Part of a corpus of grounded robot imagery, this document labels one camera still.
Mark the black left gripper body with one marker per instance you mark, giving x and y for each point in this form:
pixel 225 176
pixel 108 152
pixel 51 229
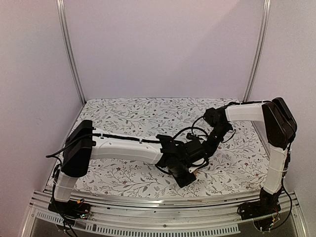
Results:
pixel 177 173

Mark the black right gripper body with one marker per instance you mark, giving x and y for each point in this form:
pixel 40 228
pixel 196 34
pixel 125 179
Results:
pixel 217 118

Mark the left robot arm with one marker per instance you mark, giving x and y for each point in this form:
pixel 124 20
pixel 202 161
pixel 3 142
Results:
pixel 87 142

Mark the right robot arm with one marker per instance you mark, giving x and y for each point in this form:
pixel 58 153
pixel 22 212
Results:
pixel 280 127

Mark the floral patterned table cloth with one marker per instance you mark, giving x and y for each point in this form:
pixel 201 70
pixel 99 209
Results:
pixel 239 164

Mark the aluminium front rail base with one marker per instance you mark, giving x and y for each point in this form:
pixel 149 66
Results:
pixel 116 216

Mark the aluminium frame post right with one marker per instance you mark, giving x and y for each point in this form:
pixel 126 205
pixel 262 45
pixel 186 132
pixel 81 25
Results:
pixel 258 49

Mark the aluminium frame post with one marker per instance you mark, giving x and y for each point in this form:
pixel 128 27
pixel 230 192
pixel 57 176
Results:
pixel 69 51
pixel 258 49

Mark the aluminium frame post left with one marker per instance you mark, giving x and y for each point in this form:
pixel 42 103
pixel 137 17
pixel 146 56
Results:
pixel 69 51

